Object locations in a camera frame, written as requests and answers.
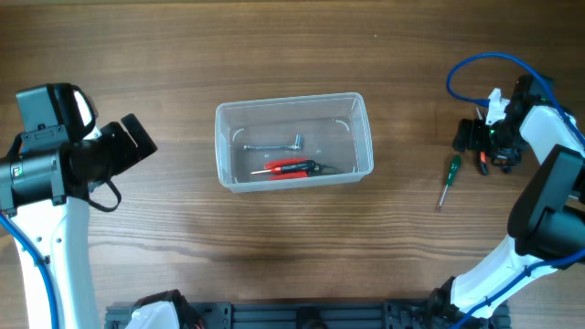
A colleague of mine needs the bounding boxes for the green handled screwdriver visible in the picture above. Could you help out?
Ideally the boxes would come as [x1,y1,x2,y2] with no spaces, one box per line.
[436,154,462,212]

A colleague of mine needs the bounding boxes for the orange black needle-nose pliers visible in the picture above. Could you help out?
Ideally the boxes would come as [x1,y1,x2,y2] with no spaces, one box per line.
[473,105,513,177]

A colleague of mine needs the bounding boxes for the clear plastic storage container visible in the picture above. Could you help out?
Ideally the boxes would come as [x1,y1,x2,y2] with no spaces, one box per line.
[215,92,374,193]

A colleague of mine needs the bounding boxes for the red handled snips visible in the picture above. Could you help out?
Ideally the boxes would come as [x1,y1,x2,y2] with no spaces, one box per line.
[254,158,342,180]

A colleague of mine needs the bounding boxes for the silver socket wrench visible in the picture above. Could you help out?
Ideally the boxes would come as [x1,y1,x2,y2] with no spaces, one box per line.
[242,134,303,152]

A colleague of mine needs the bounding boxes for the black red screwdriver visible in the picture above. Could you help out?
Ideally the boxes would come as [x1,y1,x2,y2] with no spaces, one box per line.
[251,158,317,175]

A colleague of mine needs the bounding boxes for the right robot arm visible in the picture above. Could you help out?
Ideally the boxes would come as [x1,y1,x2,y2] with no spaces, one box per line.
[421,73,584,328]

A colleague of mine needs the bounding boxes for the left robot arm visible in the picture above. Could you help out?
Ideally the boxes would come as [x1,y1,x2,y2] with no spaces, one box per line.
[1,83,157,328]

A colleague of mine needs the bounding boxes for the left blue cable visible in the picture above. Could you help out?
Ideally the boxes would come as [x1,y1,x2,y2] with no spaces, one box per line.
[0,212,60,329]

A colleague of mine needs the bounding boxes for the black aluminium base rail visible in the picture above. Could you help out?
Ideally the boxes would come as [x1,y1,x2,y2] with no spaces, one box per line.
[104,299,511,329]

